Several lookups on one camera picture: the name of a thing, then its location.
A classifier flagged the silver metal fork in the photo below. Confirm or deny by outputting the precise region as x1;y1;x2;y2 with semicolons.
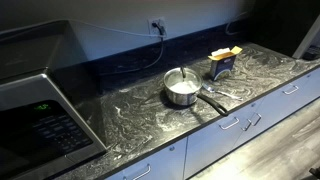
202;83;244;102

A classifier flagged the blue yellow pasta box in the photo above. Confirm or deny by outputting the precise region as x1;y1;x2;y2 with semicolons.
207;45;243;82

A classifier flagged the black silver microwave oven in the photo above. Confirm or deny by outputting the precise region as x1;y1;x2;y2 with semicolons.
0;19;108;180

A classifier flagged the black robot stand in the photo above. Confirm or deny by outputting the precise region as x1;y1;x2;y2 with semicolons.
248;0;320;62

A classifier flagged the small black floor object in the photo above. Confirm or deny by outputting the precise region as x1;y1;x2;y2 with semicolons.
308;167;320;180

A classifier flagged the steel pot with black handle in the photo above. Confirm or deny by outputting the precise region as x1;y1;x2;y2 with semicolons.
163;67;230;117

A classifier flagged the black power cable with plug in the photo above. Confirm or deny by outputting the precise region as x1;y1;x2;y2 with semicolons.
98;20;167;77

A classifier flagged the white wall outlet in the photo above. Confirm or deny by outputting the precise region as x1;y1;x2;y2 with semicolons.
147;17;168;38

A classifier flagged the long white cable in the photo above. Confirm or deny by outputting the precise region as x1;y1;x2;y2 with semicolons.
66;18;164;38

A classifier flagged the long silver cabinet handle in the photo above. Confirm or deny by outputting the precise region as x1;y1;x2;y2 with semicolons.
218;116;241;131
282;84;300;96
122;163;152;180

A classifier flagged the grey looped wall cable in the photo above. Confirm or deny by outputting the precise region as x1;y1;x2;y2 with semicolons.
224;11;250;36

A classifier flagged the short silver cabinet handle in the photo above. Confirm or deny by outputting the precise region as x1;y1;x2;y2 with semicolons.
250;113;263;127
241;118;253;132

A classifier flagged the grey slanted post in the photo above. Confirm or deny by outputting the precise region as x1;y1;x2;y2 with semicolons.
292;14;320;60

